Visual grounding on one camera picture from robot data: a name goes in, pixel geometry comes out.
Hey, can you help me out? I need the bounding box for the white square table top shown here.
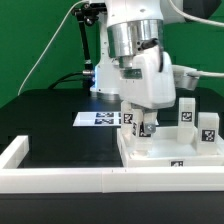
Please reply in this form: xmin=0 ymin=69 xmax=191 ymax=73
xmin=117 ymin=126 xmax=224 ymax=167

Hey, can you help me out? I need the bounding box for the black cable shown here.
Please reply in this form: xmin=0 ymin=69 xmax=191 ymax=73
xmin=48 ymin=72 xmax=85 ymax=90

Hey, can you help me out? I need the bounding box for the white sheet with tags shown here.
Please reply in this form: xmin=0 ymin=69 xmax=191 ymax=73
xmin=72 ymin=111 xmax=160 ymax=127

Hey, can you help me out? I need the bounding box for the white U-shaped fence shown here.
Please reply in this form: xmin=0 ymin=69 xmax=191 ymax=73
xmin=0 ymin=135 xmax=224 ymax=194

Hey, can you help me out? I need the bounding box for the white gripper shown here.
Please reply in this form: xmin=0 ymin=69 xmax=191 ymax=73
xmin=119 ymin=46 xmax=176 ymax=134

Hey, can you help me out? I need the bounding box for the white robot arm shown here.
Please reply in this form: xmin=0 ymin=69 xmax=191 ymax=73
xmin=90 ymin=0 xmax=221 ymax=136

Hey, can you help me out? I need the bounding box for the white cable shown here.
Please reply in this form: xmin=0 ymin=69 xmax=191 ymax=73
xmin=17 ymin=0 xmax=88 ymax=97

